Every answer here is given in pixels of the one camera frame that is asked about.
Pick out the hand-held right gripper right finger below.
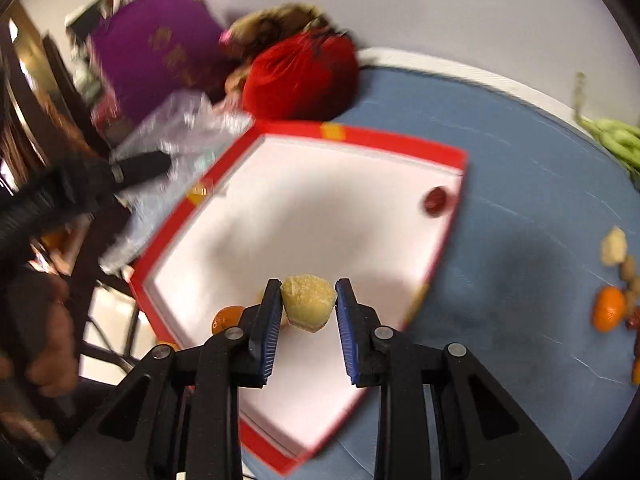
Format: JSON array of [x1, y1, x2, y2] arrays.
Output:
[[335, 278, 571, 480]]

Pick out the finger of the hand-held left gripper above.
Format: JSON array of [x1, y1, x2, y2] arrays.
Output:
[[109, 151, 172, 187]]

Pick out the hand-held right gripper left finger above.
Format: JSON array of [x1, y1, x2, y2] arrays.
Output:
[[45, 279, 286, 480]]

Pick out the red rimmed white box tray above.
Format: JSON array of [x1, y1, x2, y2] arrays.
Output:
[[127, 121, 470, 476]]

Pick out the person's left hand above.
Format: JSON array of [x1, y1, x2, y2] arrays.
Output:
[[25, 277, 78, 398]]

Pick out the clear plastic bag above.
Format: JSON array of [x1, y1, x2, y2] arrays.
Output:
[[97, 91, 256, 276]]

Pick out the dark wooden chair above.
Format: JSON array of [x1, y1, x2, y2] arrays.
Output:
[[0, 10, 146, 401]]

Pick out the purple woven bag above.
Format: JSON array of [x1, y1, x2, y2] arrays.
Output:
[[87, 0, 236, 131]]

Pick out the floral patterned cloth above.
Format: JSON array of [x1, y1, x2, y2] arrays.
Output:
[[220, 4, 346, 106]]

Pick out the green leafy vegetables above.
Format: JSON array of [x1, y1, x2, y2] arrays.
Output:
[[572, 72, 640, 186]]

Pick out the red velvet drawstring bag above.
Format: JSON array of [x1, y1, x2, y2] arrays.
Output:
[[242, 30, 360, 122]]

